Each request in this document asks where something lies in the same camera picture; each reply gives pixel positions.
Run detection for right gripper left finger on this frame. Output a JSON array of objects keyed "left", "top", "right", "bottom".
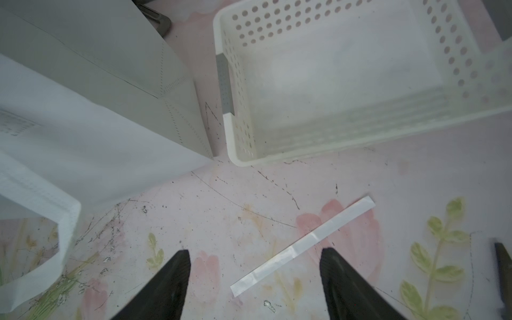
[{"left": 113, "top": 249, "right": 191, "bottom": 320}]

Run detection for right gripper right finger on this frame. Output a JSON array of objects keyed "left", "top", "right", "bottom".
[{"left": 319, "top": 247, "right": 405, "bottom": 320}]

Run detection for white adhesive strip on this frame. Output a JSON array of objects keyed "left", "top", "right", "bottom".
[{"left": 230, "top": 196, "right": 375, "bottom": 297}]

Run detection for white insulated delivery bag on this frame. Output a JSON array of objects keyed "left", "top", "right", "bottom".
[{"left": 1, "top": 1, "right": 213, "bottom": 313}]

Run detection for floral pink table mat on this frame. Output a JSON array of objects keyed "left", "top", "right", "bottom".
[{"left": 2, "top": 1, "right": 511, "bottom": 319}]

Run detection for white perforated plastic basket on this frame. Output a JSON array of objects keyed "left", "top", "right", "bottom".
[{"left": 213, "top": 0, "right": 511, "bottom": 167}]

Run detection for black allen key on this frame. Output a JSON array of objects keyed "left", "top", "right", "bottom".
[{"left": 133, "top": 0, "right": 172, "bottom": 38}]

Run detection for yellow handled pliers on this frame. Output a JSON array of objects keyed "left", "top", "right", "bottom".
[{"left": 494, "top": 242, "right": 511, "bottom": 317}]

